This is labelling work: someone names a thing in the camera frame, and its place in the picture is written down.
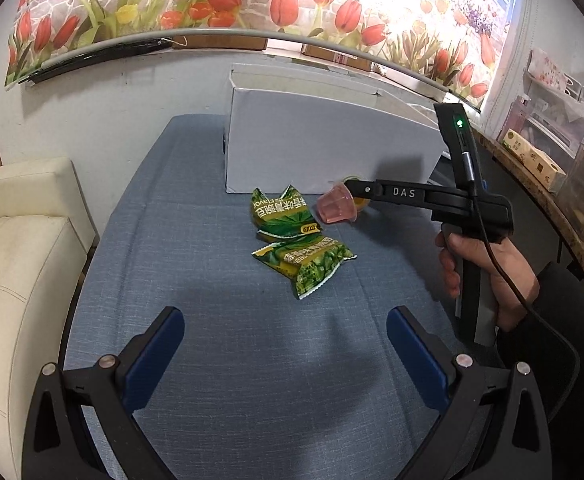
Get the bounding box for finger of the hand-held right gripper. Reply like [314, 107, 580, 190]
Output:
[344, 177, 473, 217]

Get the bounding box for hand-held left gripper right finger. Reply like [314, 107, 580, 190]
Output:
[387, 305, 568, 480]

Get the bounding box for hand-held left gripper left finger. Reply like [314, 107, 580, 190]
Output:
[22, 306, 186, 480]

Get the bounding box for orange jelly cup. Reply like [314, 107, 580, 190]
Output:
[344, 175, 373, 209]

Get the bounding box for pink jelly cup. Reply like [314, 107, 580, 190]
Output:
[315, 183, 361, 226]

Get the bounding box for white cardboard box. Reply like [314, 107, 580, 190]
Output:
[221, 63, 455, 197]

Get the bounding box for dark green pea snack packet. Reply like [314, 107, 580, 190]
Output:
[251, 235, 360, 301]
[250, 183, 325, 243]

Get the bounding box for person's right forearm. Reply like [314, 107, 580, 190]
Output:
[496, 261, 584, 428]

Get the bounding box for person's right hand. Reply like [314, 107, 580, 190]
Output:
[435, 227, 541, 333]

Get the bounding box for brown stone counter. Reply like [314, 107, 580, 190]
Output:
[469, 122, 584, 317]

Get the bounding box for small patterned carton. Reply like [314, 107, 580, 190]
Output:
[500, 128, 568, 194]

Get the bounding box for blue tablecloth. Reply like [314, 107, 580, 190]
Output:
[62, 114, 517, 480]

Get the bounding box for clear storage drawers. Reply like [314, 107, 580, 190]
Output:
[494, 47, 584, 196]

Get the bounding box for brown cardboard box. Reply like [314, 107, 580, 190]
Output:
[301, 42, 375, 73]
[171, 34, 269, 53]

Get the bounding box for white leather sofa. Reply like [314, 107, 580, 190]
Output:
[0, 156, 98, 480]

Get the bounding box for black cable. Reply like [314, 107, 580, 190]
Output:
[464, 150, 581, 366]

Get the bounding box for grey wall rail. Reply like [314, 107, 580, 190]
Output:
[19, 30, 485, 116]

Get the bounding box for tulip wall poster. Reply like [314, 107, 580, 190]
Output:
[4, 0, 515, 111]

